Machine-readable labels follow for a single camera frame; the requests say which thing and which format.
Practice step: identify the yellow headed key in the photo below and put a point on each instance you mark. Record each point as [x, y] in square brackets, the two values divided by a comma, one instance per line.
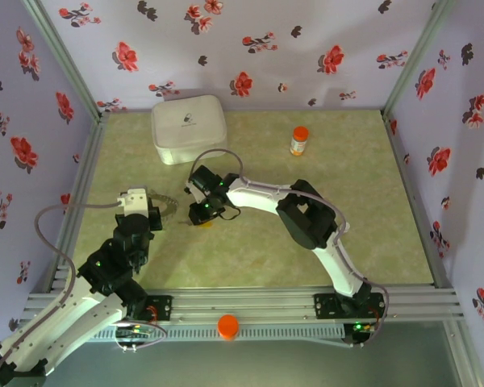
[207, 225]

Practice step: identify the black keyring with metal rings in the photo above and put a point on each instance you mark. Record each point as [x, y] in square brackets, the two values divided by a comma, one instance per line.
[169, 205]

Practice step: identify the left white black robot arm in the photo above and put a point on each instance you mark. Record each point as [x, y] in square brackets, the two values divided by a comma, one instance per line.
[64, 322]

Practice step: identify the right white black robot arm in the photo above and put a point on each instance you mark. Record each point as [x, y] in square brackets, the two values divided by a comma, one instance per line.
[258, 197]

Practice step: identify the white medicine storage box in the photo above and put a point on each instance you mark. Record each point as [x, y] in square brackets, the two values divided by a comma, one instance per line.
[189, 129]

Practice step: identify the orange capped pill bottle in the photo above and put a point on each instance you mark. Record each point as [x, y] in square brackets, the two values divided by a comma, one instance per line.
[299, 141]

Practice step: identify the orange round cap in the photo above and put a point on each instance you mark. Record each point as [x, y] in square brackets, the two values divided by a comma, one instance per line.
[228, 325]

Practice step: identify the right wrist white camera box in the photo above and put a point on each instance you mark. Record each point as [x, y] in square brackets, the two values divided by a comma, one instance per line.
[189, 186]

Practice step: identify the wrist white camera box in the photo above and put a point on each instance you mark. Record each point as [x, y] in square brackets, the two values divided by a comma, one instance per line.
[189, 186]
[135, 201]

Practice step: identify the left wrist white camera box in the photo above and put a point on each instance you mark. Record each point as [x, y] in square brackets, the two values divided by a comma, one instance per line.
[135, 201]

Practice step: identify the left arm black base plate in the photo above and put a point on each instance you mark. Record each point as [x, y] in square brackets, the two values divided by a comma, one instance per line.
[163, 308]

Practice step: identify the aluminium side rail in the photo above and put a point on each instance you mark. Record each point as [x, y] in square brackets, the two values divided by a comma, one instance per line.
[83, 173]
[416, 201]

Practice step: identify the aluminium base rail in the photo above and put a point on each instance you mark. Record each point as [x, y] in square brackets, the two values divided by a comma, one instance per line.
[242, 302]

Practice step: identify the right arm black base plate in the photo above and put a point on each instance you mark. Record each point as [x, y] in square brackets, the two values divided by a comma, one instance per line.
[324, 306]

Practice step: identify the aluminium frame post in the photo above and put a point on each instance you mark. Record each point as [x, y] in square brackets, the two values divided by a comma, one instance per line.
[66, 60]
[414, 60]

